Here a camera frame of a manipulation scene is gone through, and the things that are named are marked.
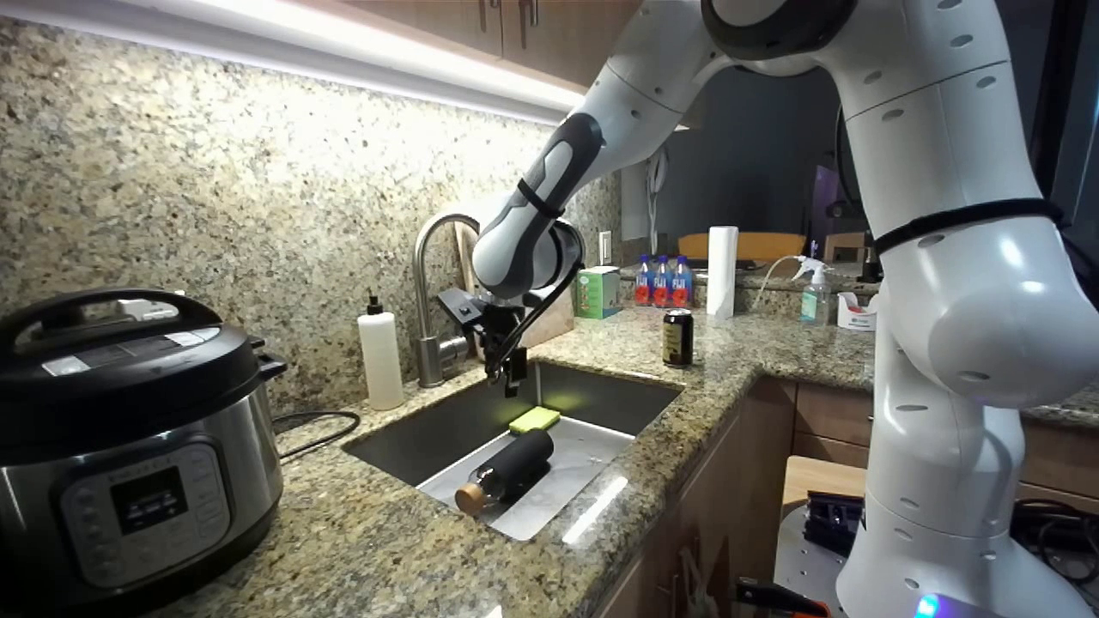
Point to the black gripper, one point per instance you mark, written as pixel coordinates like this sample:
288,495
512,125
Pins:
501,319

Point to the glass bottle with black sleeve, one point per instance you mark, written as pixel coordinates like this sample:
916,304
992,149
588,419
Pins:
517,469

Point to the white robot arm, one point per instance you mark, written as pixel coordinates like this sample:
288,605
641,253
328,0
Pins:
949,173

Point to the stainless steel sink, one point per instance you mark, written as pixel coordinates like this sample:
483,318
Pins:
571,469

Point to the white soap dispenser bottle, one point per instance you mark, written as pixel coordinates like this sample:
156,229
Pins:
380,356

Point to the small red blue bottle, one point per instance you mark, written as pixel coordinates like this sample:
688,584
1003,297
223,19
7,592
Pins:
682,281
642,281
659,281

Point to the clear spray bottle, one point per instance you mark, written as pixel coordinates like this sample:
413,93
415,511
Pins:
815,304

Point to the yellow green sponge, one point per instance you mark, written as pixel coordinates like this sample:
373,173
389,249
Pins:
535,419

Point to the brushed steel faucet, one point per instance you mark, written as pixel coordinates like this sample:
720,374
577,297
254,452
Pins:
426,332

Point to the green wipes container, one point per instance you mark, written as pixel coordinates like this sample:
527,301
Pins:
596,293

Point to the black drink can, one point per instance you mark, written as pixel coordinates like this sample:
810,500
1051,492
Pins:
678,341

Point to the white paper towel roll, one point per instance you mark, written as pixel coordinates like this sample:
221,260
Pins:
723,277

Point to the wooden base cabinet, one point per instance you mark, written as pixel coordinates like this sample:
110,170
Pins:
709,502

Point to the round wooden tray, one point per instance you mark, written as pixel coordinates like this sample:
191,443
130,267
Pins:
768,246

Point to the brown cardboard box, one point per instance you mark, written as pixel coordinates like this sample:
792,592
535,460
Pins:
824,479

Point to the small white box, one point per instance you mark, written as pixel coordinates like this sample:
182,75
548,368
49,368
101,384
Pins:
857,311

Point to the under-cabinet light strip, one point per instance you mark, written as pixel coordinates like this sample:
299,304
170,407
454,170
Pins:
343,55

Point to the black orange clamp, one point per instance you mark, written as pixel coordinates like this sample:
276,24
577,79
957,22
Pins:
777,598

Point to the dark electronics box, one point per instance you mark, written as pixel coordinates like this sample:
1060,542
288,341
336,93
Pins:
831,522

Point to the black silver pressure cooker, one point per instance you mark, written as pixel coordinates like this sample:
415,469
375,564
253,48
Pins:
137,459

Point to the wooden wall cabinet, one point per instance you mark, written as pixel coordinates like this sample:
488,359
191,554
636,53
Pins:
549,30

